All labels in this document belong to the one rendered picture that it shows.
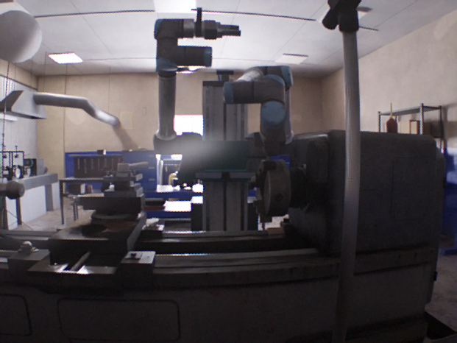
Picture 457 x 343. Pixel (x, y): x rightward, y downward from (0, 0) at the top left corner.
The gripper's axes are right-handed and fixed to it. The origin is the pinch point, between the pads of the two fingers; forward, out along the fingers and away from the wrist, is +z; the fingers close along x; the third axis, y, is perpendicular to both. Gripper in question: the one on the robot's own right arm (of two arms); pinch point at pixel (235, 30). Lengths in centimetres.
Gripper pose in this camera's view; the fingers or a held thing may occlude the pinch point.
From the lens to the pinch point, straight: 137.9
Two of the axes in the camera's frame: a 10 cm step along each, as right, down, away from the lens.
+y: -0.8, 7.1, 7.0
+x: 1.0, 7.0, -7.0
